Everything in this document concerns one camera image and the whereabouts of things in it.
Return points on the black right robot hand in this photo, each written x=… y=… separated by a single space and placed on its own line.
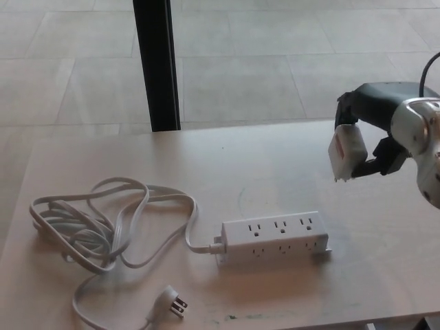
x=374 y=103

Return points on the white plug adapter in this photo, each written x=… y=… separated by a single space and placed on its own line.
x=345 y=151

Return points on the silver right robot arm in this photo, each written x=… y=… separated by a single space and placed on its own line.
x=421 y=144

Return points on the white power strip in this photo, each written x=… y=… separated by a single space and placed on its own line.
x=275 y=242

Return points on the black vertical post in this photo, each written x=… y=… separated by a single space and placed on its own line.
x=156 y=65

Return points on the white angled wall plug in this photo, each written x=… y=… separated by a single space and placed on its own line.
x=170 y=304

